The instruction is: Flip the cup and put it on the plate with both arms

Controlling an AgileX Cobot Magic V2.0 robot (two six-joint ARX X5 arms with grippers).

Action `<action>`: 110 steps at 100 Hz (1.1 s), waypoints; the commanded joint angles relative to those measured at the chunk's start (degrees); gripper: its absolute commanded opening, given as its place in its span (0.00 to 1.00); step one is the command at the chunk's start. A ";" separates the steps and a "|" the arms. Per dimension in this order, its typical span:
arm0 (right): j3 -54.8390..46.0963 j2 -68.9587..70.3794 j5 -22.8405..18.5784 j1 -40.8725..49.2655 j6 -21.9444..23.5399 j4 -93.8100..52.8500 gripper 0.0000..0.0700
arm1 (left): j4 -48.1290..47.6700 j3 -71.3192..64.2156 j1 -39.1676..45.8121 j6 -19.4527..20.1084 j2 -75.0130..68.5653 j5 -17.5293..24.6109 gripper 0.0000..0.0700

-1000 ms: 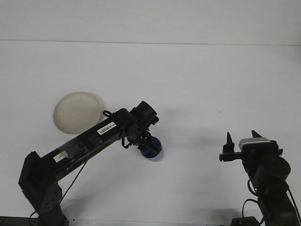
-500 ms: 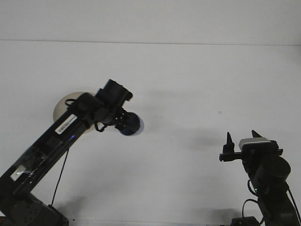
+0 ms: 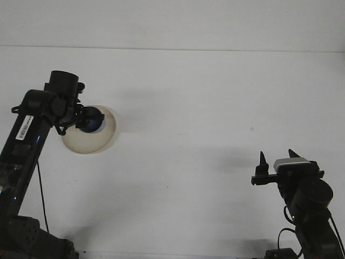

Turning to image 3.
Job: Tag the pale blue cup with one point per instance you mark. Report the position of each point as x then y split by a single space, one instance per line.
102 126

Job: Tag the pale round plate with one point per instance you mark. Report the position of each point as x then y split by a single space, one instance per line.
89 143

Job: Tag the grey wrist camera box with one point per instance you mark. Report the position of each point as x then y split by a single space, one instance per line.
292 162

